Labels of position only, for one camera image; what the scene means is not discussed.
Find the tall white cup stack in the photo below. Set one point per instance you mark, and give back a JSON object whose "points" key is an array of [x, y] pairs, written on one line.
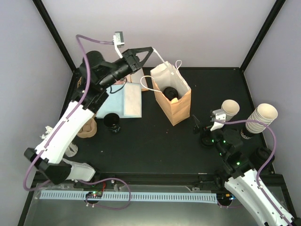
{"points": [[264, 114]]}

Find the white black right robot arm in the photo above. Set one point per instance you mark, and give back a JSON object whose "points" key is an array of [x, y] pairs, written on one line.
{"points": [[240, 175]]}

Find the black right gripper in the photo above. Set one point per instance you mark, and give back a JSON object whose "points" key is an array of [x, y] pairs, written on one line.
{"points": [[196, 129]]}

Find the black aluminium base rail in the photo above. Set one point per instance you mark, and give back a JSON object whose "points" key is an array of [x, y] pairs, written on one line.
{"points": [[211, 180]]}

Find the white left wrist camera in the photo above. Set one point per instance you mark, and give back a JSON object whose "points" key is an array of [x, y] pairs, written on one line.
{"points": [[118, 42]]}

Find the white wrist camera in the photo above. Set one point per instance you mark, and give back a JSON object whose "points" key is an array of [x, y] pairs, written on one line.
{"points": [[218, 117], [118, 42]]}

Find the single white paper cup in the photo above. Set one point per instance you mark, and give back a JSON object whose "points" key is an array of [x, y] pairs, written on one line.
{"points": [[174, 100]]}

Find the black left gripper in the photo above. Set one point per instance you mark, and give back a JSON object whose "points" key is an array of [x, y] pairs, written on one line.
{"points": [[132, 59]]}

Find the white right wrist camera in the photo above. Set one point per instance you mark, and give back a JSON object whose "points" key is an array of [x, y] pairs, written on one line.
{"points": [[218, 117]]}

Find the brown white flat paper bag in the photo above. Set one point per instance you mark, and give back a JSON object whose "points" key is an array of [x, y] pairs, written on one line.
{"points": [[135, 78]]}

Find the brown paper takeout bag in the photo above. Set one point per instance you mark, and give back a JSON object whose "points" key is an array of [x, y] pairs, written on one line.
{"points": [[168, 75]]}

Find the remaining black paper cup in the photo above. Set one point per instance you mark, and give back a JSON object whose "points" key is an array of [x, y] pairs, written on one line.
{"points": [[112, 122]]}

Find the light blue cable duct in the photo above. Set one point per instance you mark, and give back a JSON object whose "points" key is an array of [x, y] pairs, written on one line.
{"points": [[126, 196]]}

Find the stack of black lids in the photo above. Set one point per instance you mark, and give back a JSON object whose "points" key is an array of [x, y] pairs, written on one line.
{"points": [[259, 156], [206, 142]]}

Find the short white cup stack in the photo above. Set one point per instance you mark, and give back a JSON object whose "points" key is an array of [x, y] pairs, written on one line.
{"points": [[231, 108]]}

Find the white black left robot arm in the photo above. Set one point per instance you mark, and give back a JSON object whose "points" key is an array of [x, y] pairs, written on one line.
{"points": [[97, 75]]}

